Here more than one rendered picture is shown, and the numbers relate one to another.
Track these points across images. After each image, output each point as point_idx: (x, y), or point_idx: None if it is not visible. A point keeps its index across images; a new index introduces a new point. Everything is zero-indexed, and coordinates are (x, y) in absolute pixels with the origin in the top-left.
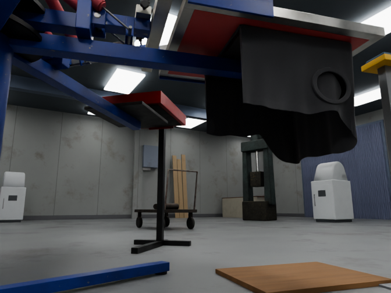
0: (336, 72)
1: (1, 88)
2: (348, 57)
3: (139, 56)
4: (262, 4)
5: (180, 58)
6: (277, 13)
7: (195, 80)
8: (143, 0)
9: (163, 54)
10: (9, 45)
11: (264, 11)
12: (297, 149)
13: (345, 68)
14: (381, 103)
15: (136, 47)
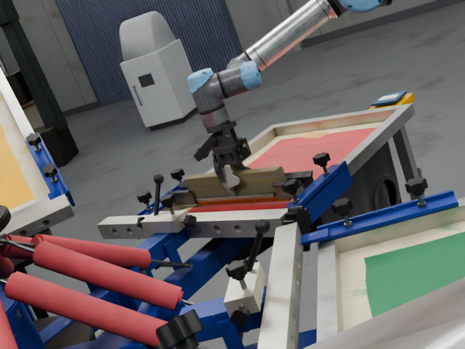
0: (385, 179)
1: None
2: (387, 149)
3: (197, 284)
4: (342, 176)
5: (230, 248)
6: (350, 172)
7: None
8: (189, 219)
9: (216, 258)
10: None
11: (345, 184)
12: (313, 226)
13: (388, 165)
14: (397, 153)
15: (189, 275)
